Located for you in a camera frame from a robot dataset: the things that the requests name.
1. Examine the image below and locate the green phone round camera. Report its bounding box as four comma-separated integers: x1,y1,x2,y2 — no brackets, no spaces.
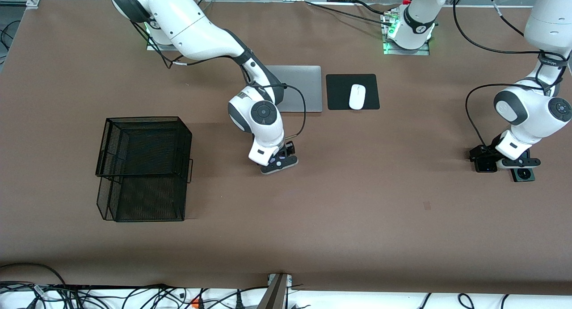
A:
511,167,536,183

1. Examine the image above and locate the silver laptop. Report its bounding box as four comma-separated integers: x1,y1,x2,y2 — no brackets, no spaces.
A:
264,65,323,113

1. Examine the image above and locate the black mouse pad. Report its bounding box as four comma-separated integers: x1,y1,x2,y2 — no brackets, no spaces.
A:
326,74,381,111

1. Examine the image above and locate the white computer mouse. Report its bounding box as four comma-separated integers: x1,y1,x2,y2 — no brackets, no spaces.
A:
349,84,366,110

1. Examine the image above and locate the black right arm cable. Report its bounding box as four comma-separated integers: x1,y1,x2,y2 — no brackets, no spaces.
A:
145,21,308,140

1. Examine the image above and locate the black wire mesh two-tier tray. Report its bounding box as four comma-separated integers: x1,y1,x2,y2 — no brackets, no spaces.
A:
95,116,193,222

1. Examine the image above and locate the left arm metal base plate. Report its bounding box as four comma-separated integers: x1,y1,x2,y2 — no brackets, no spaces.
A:
383,37,430,56

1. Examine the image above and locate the aluminium profile bracket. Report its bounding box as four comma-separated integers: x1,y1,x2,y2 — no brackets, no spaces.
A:
257,273,293,309

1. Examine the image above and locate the long black table cable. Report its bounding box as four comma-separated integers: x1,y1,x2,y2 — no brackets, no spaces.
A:
305,1,391,24

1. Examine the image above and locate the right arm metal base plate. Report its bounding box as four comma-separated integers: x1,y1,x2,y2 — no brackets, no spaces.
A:
147,32,177,51

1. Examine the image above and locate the black looped cable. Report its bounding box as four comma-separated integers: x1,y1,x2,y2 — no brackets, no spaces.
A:
0,262,67,296

